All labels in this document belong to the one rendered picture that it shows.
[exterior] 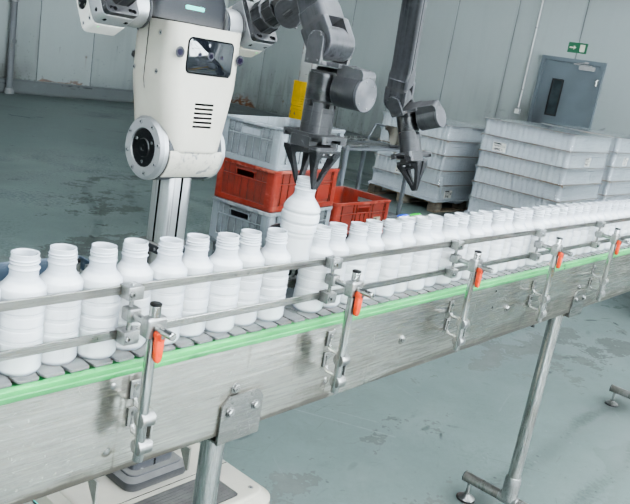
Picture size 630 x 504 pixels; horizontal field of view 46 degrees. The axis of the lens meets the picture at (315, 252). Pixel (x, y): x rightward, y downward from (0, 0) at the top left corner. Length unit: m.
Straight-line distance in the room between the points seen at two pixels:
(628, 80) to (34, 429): 11.29
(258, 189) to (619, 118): 8.64
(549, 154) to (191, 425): 6.95
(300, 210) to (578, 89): 10.94
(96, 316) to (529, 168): 7.17
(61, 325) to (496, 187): 7.31
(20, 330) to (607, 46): 11.46
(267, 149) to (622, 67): 8.72
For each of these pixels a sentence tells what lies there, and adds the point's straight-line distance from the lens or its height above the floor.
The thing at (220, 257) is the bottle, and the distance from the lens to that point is 1.24.
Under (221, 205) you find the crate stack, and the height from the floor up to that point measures 0.63.
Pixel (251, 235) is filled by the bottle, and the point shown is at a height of 1.16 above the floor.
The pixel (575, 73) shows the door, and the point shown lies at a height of 1.89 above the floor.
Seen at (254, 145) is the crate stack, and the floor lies 0.99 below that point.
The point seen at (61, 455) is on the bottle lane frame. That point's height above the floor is 0.88.
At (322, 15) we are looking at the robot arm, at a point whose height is 1.54.
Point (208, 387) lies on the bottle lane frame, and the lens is 1.26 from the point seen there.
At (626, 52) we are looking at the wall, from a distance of 12.04.
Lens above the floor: 1.47
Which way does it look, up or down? 14 degrees down
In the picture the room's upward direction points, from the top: 10 degrees clockwise
